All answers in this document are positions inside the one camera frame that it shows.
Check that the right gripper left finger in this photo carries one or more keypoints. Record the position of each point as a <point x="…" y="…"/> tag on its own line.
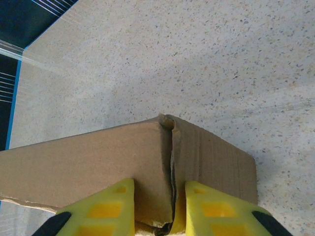
<point x="103" y="211"/>

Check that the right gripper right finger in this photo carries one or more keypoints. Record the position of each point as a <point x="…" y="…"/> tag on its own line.
<point x="216" y="214"/>

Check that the brown cardboard box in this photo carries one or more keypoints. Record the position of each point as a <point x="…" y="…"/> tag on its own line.
<point x="86" y="167"/>

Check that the left blue enclosure panel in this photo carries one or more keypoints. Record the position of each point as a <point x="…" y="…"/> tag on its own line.
<point x="6" y="110"/>

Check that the left aluminium frame post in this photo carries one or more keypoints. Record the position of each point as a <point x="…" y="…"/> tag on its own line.
<point x="12" y="50"/>

